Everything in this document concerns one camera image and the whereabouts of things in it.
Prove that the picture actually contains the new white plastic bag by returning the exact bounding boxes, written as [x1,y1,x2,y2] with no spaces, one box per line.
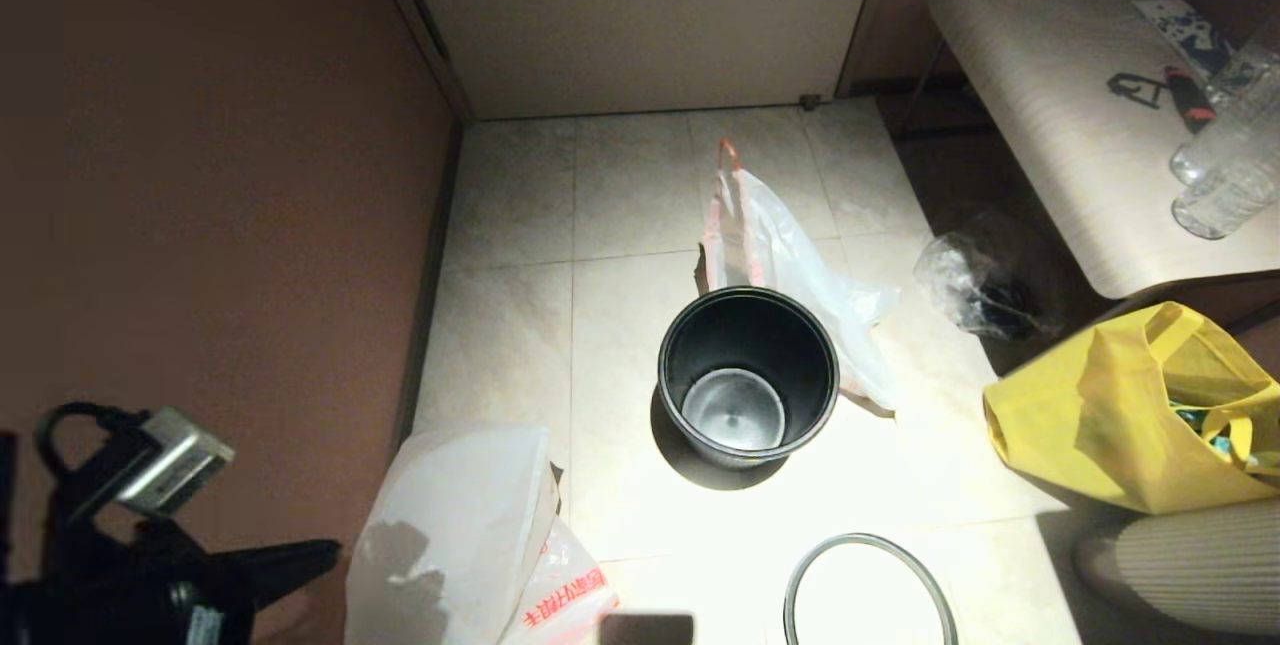
[345,423,621,645]

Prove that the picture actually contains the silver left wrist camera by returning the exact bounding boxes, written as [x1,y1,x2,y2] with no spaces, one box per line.
[65,407,236,521]

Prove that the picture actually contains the black bin rim ring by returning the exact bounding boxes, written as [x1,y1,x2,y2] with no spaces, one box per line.
[783,532,959,645]

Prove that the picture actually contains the crumpled clear plastic bag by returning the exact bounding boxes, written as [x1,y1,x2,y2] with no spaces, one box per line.
[915,230,1061,341]

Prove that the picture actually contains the black round trash bin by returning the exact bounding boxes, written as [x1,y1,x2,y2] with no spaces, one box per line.
[657,285,841,469]

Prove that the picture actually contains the black metal table leg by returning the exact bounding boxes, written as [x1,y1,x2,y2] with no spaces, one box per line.
[890,33,949,138]

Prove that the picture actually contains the dark robot chest edge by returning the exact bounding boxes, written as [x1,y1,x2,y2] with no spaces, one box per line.
[598,612,694,645]

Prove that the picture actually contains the red black hand tool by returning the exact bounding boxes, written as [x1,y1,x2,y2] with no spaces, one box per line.
[1165,65,1217,133]

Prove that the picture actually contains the white cabinet panel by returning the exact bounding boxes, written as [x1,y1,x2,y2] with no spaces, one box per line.
[390,0,886,118]

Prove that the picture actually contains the blue white printed paper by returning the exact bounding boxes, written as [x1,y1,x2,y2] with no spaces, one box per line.
[1133,0,1241,76]

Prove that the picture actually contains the clear plastic bottle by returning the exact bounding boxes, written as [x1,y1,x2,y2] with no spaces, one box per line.
[1172,160,1280,239]
[1170,75,1280,186]
[1210,15,1280,106]

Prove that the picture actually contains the beige ribbed cushion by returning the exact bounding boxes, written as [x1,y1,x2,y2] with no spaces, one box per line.
[1075,505,1280,638]

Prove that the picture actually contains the black clip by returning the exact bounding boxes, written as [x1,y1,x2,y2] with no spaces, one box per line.
[1107,72,1163,111]

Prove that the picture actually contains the black left wrist camera cable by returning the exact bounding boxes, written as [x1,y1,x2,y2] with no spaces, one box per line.
[35,402,136,486]

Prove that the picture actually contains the beige wood-grain table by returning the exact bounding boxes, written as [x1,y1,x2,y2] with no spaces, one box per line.
[928,0,1280,301]

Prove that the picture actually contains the used red-printed trash bag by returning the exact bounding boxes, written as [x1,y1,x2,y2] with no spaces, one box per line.
[697,137,901,418]

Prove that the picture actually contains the yellow shopping bag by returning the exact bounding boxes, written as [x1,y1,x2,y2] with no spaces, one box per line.
[985,300,1280,516]

